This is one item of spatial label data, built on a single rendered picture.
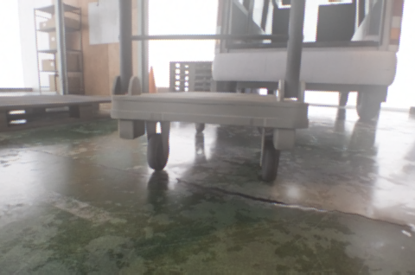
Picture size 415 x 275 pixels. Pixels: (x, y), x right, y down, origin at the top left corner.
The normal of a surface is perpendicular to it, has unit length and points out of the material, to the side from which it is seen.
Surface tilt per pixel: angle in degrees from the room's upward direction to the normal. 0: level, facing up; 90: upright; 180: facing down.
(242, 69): 92
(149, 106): 90
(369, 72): 92
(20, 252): 0
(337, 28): 93
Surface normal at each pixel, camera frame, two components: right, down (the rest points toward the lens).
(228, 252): 0.04, -0.98
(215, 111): -0.18, 0.19
